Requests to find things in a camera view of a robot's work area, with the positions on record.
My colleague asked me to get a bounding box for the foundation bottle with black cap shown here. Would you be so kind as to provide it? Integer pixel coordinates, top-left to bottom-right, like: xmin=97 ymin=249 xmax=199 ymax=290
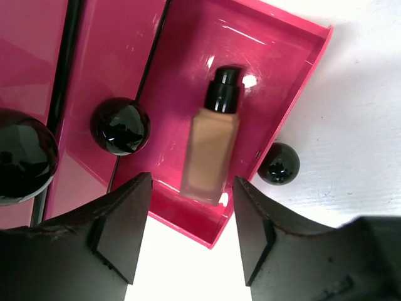
xmin=180 ymin=65 xmax=242 ymax=206

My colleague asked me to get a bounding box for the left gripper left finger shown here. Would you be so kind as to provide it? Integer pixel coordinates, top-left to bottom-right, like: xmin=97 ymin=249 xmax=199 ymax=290
xmin=1 ymin=172 xmax=152 ymax=300

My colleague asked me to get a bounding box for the black drawer organizer box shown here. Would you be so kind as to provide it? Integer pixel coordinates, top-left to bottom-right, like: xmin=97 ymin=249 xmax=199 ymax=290
xmin=29 ymin=0 xmax=172 ymax=226

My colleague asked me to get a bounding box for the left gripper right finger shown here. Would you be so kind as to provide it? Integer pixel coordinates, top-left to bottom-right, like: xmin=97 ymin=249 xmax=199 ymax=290
xmin=233 ymin=177 xmax=400 ymax=300

